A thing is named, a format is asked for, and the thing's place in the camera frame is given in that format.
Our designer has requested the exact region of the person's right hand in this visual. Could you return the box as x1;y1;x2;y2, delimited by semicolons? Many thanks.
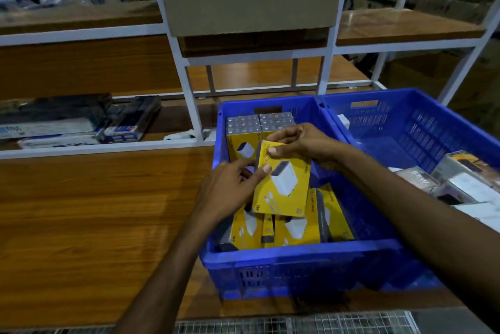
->
267;122;352;172

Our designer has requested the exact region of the person's right forearm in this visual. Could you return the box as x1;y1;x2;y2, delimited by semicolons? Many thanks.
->
335;148;500;327

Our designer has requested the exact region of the white charger box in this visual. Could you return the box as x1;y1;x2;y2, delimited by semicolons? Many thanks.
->
431;183;466;205

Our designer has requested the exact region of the white metal shelving rack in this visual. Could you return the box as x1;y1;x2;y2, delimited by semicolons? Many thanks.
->
0;0;500;334

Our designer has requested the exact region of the person's left forearm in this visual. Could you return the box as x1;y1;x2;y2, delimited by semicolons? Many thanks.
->
113;208;211;334

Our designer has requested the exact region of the white plastic piece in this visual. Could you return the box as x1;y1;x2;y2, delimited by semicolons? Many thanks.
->
163;128;216;141

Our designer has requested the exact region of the black flat case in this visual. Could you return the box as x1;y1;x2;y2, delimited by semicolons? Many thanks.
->
0;94;114;123

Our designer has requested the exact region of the group of yellow charger boxes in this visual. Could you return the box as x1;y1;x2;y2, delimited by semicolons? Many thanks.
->
217;112;355;253

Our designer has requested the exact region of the person's left hand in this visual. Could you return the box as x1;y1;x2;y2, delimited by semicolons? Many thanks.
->
194;157;273;225

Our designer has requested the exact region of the blue plastic crate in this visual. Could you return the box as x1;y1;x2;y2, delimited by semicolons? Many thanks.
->
318;88;500;291
199;95;403;300

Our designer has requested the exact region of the open brown cardboard box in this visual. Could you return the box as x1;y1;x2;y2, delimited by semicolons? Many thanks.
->
381;52;500;104

